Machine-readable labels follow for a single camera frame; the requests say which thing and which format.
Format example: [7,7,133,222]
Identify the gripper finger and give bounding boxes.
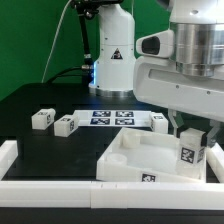
[207,120,222,147]

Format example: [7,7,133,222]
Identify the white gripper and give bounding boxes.
[133,30,224,136]

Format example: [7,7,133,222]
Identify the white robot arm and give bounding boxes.
[90,0,224,140]

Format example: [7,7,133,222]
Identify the white base tag plate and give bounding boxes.
[74,110,150,127]

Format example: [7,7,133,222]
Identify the black cable bundle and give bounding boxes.
[44,0,101,84]

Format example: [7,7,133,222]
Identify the white cable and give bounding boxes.
[40,0,74,84]

